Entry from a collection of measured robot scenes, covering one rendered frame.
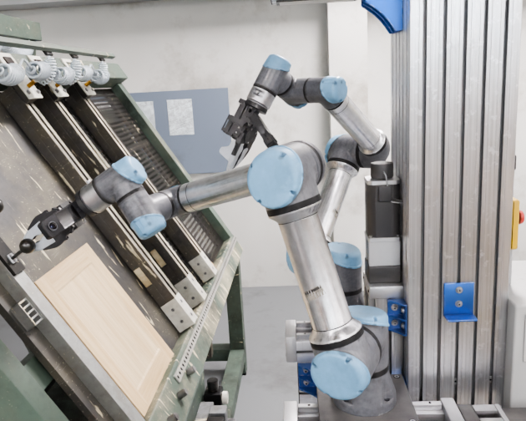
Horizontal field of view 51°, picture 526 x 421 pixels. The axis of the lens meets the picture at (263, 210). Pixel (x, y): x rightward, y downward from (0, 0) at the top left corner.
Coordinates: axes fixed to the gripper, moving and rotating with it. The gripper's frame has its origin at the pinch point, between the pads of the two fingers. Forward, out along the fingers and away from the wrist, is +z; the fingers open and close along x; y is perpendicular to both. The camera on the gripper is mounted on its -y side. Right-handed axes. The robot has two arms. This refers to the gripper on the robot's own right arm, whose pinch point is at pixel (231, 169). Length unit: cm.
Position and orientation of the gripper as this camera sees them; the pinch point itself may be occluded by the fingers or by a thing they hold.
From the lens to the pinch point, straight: 161.1
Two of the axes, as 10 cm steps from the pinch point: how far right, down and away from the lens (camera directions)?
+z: -4.6, 8.9, 0.2
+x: -3.0, -1.3, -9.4
